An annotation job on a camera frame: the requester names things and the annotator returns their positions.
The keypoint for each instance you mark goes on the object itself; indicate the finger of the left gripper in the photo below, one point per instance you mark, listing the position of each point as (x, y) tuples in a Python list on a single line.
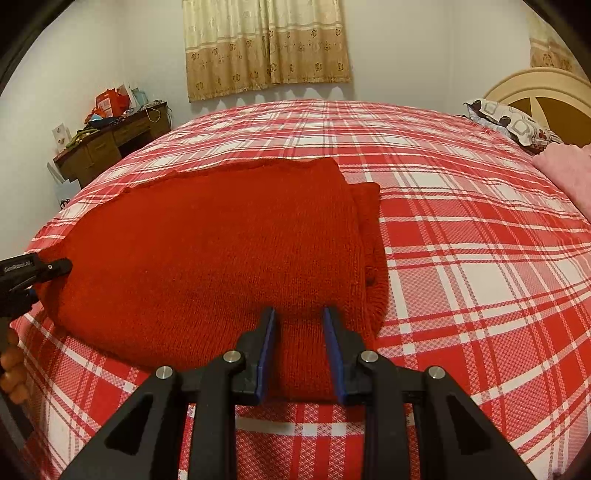
[(45, 272)]

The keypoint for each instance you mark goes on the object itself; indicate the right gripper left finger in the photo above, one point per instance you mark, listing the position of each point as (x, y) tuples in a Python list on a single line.
[(143, 438)]

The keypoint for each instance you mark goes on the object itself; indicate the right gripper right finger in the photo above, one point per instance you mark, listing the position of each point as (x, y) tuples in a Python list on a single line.
[(412, 415)]

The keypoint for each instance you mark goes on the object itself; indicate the red knitted sweater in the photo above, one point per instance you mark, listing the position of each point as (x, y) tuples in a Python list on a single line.
[(173, 271)]

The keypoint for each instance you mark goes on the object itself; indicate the left hand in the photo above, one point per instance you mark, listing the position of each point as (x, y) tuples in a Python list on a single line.
[(14, 378)]

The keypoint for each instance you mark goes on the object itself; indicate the white blue paper bag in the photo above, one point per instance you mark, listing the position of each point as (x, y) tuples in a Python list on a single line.
[(65, 190)]

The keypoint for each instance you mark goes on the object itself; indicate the brown wooden desk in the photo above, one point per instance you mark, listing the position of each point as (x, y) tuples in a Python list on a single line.
[(102, 148)]

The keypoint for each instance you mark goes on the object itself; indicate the white card on desk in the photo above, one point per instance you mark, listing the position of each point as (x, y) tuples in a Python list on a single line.
[(61, 137)]

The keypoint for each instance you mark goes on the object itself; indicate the red plaid bed sheet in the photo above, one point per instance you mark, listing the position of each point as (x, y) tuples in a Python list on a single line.
[(489, 264)]

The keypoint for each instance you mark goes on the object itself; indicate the red gift box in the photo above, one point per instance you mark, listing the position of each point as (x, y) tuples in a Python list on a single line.
[(112, 103)]

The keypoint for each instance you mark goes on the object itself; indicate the beige patterned curtain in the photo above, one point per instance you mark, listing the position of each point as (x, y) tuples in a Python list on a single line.
[(233, 47)]

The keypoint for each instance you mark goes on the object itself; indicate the pink blanket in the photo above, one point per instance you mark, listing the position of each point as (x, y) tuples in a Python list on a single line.
[(569, 168)]

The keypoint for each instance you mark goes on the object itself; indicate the patterned pillow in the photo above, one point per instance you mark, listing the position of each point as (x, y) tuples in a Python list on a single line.
[(511, 123)]

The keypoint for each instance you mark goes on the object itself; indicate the beige wooden headboard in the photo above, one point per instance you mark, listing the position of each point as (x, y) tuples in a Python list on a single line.
[(555, 98)]

